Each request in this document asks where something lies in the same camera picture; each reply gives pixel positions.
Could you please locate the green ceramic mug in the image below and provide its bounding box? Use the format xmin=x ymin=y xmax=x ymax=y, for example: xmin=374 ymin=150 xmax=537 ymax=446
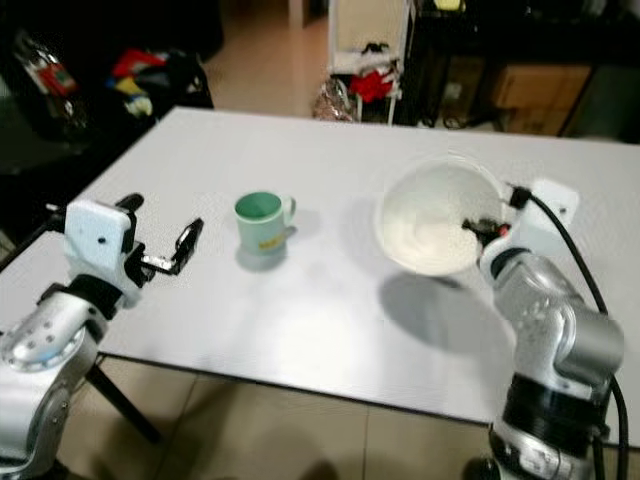
xmin=233 ymin=191 xmax=299 ymax=257

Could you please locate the white bowl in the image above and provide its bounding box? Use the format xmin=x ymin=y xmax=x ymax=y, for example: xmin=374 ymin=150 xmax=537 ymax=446
xmin=374 ymin=154 xmax=512 ymax=278

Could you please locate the black round side table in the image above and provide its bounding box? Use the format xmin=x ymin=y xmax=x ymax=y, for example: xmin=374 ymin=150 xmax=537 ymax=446
xmin=0 ymin=85 xmax=153 ymax=243

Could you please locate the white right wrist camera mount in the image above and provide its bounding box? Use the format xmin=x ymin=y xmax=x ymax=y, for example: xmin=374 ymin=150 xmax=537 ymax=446
xmin=500 ymin=178 xmax=582 ymax=264

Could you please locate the black bag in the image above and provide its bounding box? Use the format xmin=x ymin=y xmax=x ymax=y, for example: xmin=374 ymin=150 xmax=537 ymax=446
xmin=148 ymin=50 xmax=214 ymax=109

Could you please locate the yellow white glove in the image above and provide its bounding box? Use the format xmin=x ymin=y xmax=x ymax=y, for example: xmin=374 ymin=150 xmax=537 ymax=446
xmin=112 ymin=78 xmax=154 ymax=118

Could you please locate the black table leg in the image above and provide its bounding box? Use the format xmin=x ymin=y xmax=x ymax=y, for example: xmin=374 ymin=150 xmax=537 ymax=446
xmin=87 ymin=364 xmax=162 ymax=444

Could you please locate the brown cardboard box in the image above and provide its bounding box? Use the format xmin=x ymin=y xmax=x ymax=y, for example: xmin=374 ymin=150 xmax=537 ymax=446
xmin=494 ymin=64 xmax=592 ymax=110
xmin=504 ymin=108 xmax=567 ymax=137

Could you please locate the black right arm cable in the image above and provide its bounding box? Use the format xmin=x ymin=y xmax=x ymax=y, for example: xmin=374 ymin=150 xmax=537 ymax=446
xmin=507 ymin=184 xmax=632 ymax=480

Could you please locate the shiny clear plastic bag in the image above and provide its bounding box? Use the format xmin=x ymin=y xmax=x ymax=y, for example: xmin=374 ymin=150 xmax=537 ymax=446
xmin=312 ymin=78 xmax=357 ymax=123

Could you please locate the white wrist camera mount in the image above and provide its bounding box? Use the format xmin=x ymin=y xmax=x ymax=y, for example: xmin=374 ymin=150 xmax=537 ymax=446
xmin=500 ymin=178 xmax=582 ymax=264
xmin=64 ymin=197 xmax=137 ymax=307

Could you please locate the red cloth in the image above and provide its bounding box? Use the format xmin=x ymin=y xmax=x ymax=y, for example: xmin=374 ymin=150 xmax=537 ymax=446
xmin=350 ymin=68 xmax=397 ymax=102

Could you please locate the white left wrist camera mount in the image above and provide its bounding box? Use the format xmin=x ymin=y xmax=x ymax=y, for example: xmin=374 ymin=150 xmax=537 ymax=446
xmin=64 ymin=197 xmax=137 ymax=307

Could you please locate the red packet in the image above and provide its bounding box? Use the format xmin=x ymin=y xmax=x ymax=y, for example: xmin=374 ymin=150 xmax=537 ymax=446
xmin=112 ymin=48 xmax=167 ymax=79

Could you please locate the white rack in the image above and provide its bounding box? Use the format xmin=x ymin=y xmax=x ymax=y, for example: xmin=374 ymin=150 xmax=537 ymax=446
xmin=328 ymin=0 xmax=417 ymax=127

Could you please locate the clear plastic bottle red label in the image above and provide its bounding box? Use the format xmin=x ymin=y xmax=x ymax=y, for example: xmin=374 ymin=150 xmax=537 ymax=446
xmin=14 ymin=30 xmax=82 ymax=123

